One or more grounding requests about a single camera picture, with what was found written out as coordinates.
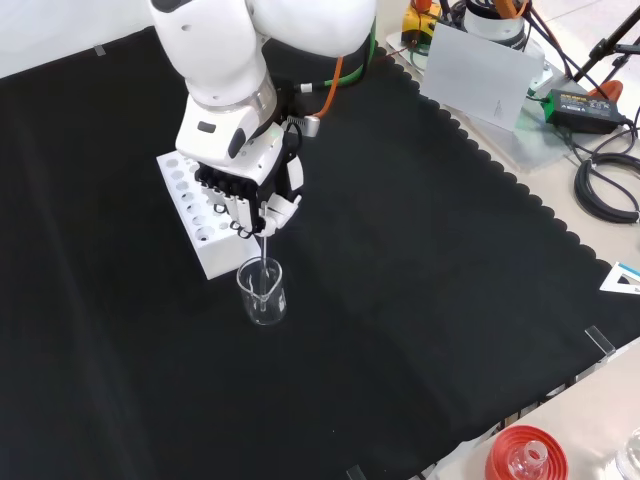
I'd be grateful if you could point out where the grey metal base plate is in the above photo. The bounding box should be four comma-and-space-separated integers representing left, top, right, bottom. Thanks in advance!
384, 29, 582, 174

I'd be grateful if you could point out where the red ribbed ring stand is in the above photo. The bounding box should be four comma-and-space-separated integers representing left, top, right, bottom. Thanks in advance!
484, 424, 571, 480

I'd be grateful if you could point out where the white triangle ruler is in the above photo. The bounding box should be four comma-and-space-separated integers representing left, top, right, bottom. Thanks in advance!
598, 260, 640, 297

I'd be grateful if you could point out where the orange cable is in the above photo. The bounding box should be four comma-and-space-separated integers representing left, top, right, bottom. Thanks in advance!
316, 54, 347, 120

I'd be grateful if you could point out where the black tripod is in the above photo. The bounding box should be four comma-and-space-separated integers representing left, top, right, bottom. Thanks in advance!
571, 0, 640, 87

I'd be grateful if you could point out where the pale board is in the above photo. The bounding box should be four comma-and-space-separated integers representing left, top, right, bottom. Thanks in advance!
420, 21, 546, 133

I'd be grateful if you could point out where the black power adapter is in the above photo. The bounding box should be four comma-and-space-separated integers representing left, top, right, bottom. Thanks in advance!
544, 88, 627, 136

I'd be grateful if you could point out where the clear glass beaker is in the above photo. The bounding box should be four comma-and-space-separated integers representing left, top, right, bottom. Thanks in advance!
235, 256, 288, 328

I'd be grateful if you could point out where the white test tube rack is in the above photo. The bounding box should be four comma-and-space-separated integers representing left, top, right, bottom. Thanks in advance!
155, 150, 252, 281

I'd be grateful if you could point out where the black bench cloth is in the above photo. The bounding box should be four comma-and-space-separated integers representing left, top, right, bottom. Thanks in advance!
0, 24, 640, 480

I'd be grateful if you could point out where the coiled black cable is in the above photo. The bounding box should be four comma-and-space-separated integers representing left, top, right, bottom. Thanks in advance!
574, 151, 640, 224

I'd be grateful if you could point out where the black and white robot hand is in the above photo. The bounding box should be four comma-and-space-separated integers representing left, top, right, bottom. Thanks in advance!
192, 123, 306, 241

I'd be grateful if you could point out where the orange clamp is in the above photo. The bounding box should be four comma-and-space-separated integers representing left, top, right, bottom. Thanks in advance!
589, 79, 624, 102

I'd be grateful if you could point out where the clear glass rod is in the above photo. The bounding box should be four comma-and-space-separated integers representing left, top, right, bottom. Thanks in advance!
257, 232, 272, 314

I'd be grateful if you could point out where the clear round-bottom flask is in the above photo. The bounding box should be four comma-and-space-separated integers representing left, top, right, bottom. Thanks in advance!
506, 441, 549, 479

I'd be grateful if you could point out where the clear glassware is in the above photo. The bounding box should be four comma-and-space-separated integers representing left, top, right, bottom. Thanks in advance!
613, 429, 640, 472

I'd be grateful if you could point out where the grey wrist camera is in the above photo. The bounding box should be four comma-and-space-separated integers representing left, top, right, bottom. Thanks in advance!
286, 114, 322, 138

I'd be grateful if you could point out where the yellow stop button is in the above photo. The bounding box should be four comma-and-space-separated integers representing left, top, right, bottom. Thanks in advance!
402, 0, 444, 47

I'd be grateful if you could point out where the green cable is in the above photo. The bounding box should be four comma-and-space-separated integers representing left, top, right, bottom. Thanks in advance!
298, 19, 378, 94

